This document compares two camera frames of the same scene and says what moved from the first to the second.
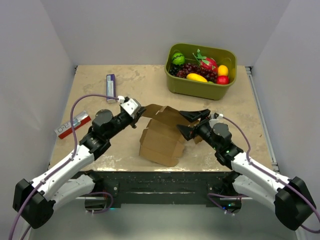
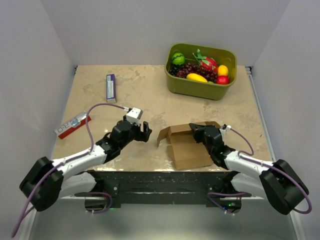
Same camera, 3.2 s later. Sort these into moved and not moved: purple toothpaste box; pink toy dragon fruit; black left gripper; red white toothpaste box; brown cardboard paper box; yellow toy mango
Moved: brown cardboard paper box; black left gripper
Not moved: yellow toy mango; pink toy dragon fruit; red white toothpaste box; purple toothpaste box
